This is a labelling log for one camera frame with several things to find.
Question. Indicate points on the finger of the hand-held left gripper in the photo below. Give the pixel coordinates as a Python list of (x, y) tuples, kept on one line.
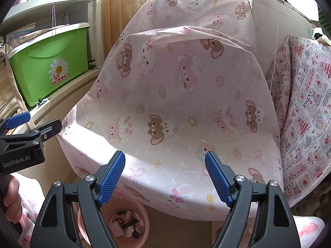
[(18, 120), (49, 129)]

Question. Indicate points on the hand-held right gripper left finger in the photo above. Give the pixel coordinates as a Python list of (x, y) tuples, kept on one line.
[(111, 183)]

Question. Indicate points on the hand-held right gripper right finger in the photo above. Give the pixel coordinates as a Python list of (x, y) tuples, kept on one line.
[(218, 183)]

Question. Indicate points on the pink plastic basket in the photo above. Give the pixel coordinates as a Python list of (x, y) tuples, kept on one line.
[(115, 202)]

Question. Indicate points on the white tissue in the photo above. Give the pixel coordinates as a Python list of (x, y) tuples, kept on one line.
[(132, 232), (141, 218)]

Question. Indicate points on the pink checkered box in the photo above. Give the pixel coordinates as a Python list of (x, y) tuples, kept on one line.
[(116, 229)]

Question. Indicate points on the person's left hand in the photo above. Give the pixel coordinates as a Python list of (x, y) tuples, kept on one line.
[(13, 196)]

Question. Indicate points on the small blue white packet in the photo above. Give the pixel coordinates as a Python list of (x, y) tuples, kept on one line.
[(44, 101)]

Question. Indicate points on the person's left leg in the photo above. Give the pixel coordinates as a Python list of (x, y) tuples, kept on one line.
[(28, 199)]

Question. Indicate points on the person's leg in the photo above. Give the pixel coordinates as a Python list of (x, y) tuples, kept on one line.
[(28, 199), (307, 230)]

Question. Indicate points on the white shelf cabinet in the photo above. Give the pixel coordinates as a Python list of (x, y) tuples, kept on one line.
[(75, 82)]

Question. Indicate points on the green plastic storage box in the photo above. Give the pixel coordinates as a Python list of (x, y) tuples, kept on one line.
[(38, 64)]

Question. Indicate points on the blue printed box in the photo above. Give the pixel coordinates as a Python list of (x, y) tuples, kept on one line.
[(18, 35)]

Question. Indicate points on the pink bear-print sheet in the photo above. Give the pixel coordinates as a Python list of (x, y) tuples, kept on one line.
[(181, 95)]

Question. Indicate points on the person's right leg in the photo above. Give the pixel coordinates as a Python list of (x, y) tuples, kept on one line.
[(307, 230)]

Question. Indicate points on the white storage box lid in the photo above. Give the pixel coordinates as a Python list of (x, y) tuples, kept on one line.
[(64, 27)]

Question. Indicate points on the pink patchwork print cloth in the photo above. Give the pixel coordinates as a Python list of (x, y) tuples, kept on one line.
[(305, 108)]

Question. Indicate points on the worn wooden door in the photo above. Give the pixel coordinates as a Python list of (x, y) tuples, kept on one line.
[(124, 10)]

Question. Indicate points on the white side cabinet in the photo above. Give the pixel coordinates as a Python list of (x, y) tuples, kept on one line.
[(279, 18)]

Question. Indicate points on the green checkered cloth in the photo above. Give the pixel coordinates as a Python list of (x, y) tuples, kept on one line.
[(324, 18)]

